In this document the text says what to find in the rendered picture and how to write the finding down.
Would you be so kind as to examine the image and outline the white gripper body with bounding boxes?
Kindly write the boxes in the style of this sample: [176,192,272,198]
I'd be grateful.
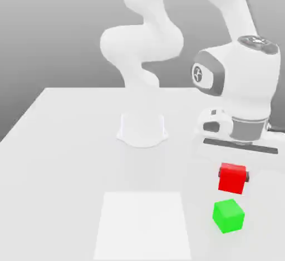
[197,134,283,166]

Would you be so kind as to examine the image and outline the small red cube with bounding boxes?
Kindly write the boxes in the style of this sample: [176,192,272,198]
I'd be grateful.
[218,162,247,195]

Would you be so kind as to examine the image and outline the small green cube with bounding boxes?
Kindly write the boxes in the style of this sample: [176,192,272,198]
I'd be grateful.
[212,198,245,234]

